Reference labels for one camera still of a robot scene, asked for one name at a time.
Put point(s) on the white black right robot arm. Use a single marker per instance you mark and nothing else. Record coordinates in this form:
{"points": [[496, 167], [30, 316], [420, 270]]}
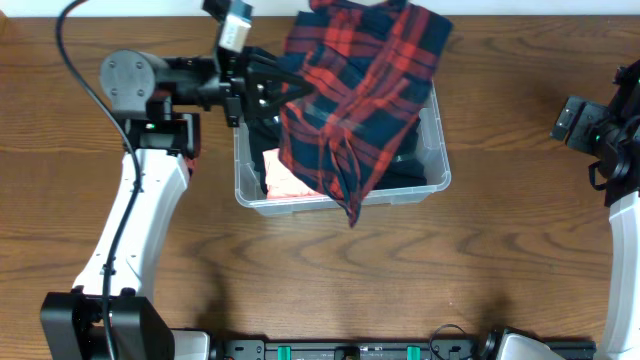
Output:
{"points": [[610, 134]]}

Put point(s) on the clear plastic storage bin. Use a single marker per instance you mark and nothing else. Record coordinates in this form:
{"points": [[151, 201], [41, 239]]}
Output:
{"points": [[431, 152]]}

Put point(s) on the red navy plaid shirt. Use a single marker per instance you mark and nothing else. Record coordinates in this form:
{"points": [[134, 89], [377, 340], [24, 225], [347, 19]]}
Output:
{"points": [[372, 69]]}

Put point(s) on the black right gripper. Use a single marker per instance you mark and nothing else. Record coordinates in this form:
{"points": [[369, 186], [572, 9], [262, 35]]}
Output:
{"points": [[597, 116]]}

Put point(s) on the dark navy garment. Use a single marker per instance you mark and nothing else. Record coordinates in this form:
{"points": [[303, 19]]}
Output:
{"points": [[405, 169]]}

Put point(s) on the pink garment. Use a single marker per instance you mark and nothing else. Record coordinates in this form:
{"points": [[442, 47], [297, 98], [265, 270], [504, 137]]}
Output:
{"points": [[281, 182]]}

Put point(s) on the large black garment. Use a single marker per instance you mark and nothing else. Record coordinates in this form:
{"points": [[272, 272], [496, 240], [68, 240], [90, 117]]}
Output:
{"points": [[263, 135]]}

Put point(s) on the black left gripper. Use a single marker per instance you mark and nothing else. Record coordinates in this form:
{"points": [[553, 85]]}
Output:
{"points": [[235, 87]]}

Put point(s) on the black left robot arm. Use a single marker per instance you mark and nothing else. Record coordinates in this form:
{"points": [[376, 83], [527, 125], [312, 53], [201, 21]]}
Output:
{"points": [[155, 103]]}

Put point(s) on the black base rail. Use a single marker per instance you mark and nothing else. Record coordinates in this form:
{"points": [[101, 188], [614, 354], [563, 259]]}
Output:
{"points": [[400, 350]]}

